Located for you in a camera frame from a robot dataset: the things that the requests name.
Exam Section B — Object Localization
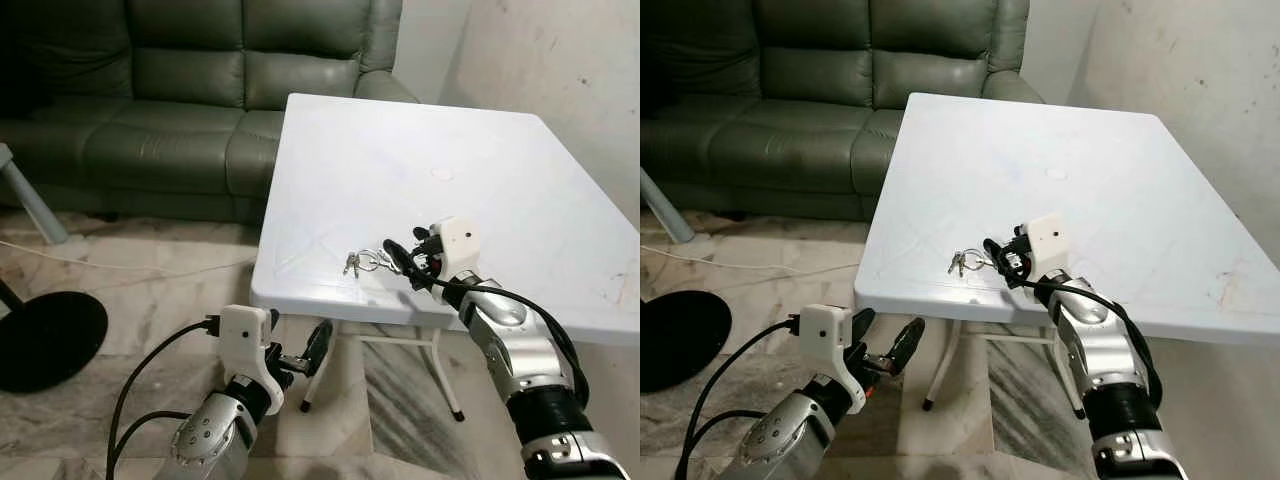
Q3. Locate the silver key bunch with ring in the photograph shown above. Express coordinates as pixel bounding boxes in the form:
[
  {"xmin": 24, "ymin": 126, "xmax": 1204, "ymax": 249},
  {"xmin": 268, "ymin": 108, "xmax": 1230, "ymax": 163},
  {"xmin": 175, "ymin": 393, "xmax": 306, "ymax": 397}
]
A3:
[
  {"xmin": 948, "ymin": 248, "xmax": 1001, "ymax": 278},
  {"xmin": 343, "ymin": 246, "xmax": 403, "ymax": 278}
]

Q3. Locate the white plastic folding table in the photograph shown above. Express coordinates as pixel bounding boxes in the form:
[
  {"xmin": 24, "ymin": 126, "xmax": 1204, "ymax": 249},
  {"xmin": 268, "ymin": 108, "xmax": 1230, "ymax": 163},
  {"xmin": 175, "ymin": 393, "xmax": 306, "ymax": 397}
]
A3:
[
  {"xmin": 853, "ymin": 92, "xmax": 1280, "ymax": 421},
  {"xmin": 250, "ymin": 93, "xmax": 640, "ymax": 421}
]

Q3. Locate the black round stand base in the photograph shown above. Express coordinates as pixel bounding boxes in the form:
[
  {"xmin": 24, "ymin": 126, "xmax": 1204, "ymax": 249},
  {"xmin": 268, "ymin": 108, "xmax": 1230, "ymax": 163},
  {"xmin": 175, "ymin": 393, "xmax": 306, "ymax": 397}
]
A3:
[
  {"xmin": 0, "ymin": 278, "xmax": 109, "ymax": 394},
  {"xmin": 640, "ymin": 290, "xmax": 734, "ymax": 394}
]

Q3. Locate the grey metal pole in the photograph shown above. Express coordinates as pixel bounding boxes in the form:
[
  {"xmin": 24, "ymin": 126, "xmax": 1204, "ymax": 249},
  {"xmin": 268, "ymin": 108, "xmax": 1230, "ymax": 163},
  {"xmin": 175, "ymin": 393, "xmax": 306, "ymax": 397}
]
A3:
[
  {"xmin": 640, "ymin": 165, "xmax": 694, "ymax": 244},
  {"xmin": 0, "ymin": 143, "xmax": 69, "ymax": 247}
]

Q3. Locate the dark green leather sofa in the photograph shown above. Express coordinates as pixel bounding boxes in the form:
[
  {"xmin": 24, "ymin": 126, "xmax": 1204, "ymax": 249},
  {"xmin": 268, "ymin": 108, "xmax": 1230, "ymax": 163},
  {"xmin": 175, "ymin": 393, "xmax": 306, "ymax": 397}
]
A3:
[
  {"xmin": 640, "ymin": 0, "xmax": 1046, "ymax": 223},
  {"xmin": 0, "ymin": 0, "xmax": 421, "ymax": 223}
]

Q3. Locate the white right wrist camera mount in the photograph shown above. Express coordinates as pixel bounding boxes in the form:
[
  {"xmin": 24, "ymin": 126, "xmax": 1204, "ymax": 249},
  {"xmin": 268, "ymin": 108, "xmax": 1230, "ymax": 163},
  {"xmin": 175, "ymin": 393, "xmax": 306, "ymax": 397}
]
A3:
[
  {"xmin": 436, "ymin": 216, "xmax": 483, "ymax": 285},
  {"xmin": 1026, "ymin": 211, "xmax": 1071, "ymax": 281}
]

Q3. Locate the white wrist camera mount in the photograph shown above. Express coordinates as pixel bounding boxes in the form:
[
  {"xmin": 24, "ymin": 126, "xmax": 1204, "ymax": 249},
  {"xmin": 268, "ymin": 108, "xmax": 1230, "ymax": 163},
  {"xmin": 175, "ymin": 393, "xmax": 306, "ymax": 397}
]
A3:
[
  {"xmin": 798, "ymin": 304, "xmax": 873, "ymax": 413},
  {"xmin": 436, "ymin": 216, "xmax": 483, "ymax": 285},
  {"xmin": 1026, "ymin": 211, "xmax": 1071, "ymax": 281},
  {"xmin": 218, "ymin": 304, "xmax": 288, "ymax": 413}
]

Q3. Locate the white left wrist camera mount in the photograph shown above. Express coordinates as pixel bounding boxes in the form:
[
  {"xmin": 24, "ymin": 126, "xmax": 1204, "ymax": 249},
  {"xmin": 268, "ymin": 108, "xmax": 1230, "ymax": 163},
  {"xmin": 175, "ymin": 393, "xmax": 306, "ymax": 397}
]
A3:
[
  {"xmin": 218, "ymin": 304, "xmax": 288, "ymax": 413},
  {"xmin": 798, "ymin": 304, "xmax": 873, "ymax": 413}
]

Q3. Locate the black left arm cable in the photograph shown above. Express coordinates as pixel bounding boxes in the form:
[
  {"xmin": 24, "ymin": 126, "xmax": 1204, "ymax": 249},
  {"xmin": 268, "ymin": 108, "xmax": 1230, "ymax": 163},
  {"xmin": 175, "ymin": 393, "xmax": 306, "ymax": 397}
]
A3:
[
  {"xmin": 106, "ymin": 408, "xmax": 193, "ymax": 480},
  {"xmin": 675, "ymin": 314, "xmax": 803, "ymax": 480},
  {"xmin": 688, "ymin": 407, "xmax": 768, "ymax": 473},
  {"xmin": 106, "ymin": 316, "xmax": 221, "ymax": 480}
]

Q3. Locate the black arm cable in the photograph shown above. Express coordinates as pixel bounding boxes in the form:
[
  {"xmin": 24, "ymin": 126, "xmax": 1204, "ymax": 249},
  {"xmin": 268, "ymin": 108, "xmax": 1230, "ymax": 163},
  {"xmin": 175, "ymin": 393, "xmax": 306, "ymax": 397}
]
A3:
[
  {"xmin": 1010, "ymin": 274, "xmax": 1166, "ymax": 406},
  {"xmin": 430, "ymin": 277, "xmax": 591, "ymax": 401},
  {"xmin": 688, "ymin": 407, "xmax": 768, "ymax": 473},
  {"xmin": 675, "ymin": 314, "xmax": 803, "ymax": 480},
  {"xmin": 106, "ymin": 408, "xmax": 193, "ymax": 480},
  {"xmin": 106, "ymin": 316, "xmax": 221, "ymax": 480}
]

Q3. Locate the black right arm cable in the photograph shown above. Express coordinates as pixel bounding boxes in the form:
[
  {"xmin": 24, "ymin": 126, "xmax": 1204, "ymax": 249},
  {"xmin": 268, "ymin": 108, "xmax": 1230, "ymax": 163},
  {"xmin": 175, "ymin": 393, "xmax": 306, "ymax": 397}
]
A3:
[
  {"xmin": 1010, "ymin": 274, "xmax": 1166, "ymax": 406},
  {"xmin": 430, "ymin": 277, "xmax": 591, "ymax": 401}
]

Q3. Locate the thin white floor cable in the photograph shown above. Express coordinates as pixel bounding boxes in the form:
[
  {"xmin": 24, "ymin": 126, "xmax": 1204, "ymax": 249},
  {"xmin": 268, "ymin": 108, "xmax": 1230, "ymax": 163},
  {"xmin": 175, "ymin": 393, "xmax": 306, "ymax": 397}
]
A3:
[{"xmin": 0, "ymin": 237, "xmax": 259, "ymax": 273}]

